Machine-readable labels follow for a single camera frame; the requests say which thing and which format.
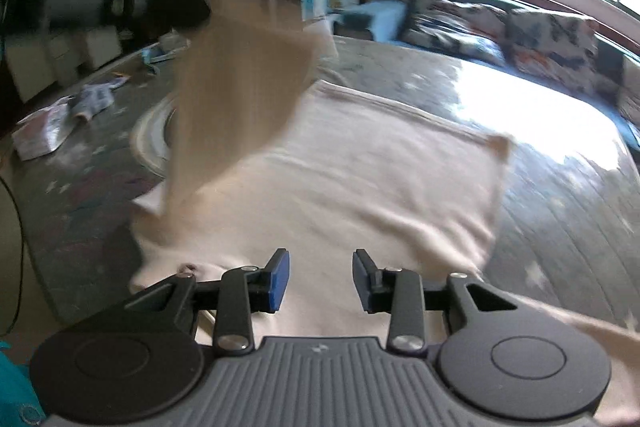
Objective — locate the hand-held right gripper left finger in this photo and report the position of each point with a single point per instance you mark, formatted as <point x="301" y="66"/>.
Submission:
<point x="278" y="277"/>

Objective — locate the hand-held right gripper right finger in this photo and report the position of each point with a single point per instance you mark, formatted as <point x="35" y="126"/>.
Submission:
<point x="361" y="279"/>

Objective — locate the grey star-patterned bed cover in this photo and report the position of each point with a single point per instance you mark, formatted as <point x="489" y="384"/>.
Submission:
<point x="565" y="187"/>

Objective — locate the grey crumpled cloth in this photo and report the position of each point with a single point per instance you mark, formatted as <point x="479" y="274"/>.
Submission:
<point x="92" y="101"/>

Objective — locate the light blue folded cloth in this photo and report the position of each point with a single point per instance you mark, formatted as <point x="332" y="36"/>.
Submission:
<point x="370" y="18"/>

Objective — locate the patterned pillow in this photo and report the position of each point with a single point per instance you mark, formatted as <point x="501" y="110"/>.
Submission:
<point x="452" y="24"/>
<point x="550" y="44"/>

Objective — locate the white plastic package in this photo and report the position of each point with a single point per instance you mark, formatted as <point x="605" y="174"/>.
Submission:
<point x="42" y="129"/>

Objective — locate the white drawer cabinet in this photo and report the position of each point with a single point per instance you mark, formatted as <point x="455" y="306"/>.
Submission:
<point x="82" y="52"/>

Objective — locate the dark blue sofa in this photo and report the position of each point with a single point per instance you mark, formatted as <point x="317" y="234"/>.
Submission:
<point x="610" y="72"/>

